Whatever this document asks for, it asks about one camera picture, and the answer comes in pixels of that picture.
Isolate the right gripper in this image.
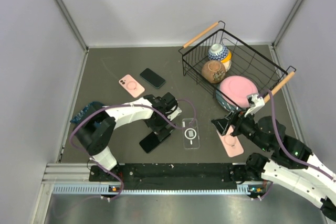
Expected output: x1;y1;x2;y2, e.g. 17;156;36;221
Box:
211;106;270;152

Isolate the clear phone case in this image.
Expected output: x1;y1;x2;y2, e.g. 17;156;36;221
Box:
182;118;200;150

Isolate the pink phone case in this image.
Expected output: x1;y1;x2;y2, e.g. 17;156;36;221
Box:
119;74;145;98

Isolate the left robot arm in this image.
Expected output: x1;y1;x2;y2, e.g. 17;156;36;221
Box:
71;92;182;180

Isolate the pink case near right arm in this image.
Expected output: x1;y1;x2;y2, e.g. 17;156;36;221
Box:
218;126;244;158

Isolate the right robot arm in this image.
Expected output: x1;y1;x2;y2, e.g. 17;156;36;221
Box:
211;112;335;221

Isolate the dark patterned bowl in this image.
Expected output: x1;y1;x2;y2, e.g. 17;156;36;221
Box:
216;89;241;112

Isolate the pink plate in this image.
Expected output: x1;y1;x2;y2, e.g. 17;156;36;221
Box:
217;76;258;109

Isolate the teal-edged black smartphone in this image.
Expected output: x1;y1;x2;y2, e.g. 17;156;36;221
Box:
140;68;166;89

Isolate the brown ceramic bowl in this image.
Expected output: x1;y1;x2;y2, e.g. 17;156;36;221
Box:
201;60;226;84

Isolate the yellow white cup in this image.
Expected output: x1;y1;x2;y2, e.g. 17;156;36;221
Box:
221;50;232;72

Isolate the blue cloth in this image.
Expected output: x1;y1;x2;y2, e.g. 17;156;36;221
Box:
70;101;104;124

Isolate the blue patterned bowl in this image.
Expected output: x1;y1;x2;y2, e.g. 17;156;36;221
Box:
208;44;229;62

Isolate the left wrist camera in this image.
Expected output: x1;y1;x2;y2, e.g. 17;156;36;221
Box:
165;105;182;121

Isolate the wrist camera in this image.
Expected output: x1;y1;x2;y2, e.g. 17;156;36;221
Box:
244;93;265;117
165;105;182;121

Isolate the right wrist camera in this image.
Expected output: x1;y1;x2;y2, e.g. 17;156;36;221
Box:
244;93;265;117

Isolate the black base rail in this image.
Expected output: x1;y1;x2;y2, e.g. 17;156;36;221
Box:
88;163;266;185

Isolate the black wire basket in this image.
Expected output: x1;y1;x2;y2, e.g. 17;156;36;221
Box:
179;23;295;103

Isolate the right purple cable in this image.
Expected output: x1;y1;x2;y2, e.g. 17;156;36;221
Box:
256;89;336;201

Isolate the purple cable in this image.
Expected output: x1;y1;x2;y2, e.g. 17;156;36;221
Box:
256;89;336;201
68;98;198;201

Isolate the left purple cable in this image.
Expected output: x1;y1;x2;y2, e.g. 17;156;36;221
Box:
68;98;198;201

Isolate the grey slotted cable duct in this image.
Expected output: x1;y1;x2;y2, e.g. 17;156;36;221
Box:
52;184;251;195

